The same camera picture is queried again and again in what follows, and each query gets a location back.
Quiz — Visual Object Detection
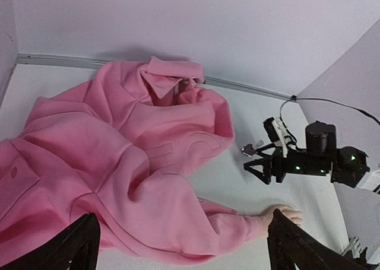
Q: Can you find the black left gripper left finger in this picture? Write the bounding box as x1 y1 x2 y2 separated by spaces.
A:
1 213 100 269

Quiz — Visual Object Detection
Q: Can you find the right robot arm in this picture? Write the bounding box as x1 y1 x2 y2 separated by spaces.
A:
241 117 370 188

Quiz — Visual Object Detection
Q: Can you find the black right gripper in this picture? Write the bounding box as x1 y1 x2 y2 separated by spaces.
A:
243 121 337 184

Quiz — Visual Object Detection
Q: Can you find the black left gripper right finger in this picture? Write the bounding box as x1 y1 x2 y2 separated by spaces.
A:
267 209 368 270

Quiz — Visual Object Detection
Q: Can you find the purple nail polish bottle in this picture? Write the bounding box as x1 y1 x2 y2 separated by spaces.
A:
240 139 264 157

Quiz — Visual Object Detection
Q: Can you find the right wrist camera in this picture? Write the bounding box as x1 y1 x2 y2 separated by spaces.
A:
263 117 297 158

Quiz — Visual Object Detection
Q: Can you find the aluminium table edge rail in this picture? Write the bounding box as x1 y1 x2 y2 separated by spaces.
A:
14 53 295 101

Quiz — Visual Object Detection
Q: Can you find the pink sweatshirt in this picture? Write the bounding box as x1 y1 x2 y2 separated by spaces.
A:
1 62 261 265

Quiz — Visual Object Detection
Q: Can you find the mannequin hand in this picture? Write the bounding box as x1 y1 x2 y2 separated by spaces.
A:
259 205 302 237

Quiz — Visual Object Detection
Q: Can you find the black right camera cable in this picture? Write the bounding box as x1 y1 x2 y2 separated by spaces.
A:
278 97 380 128

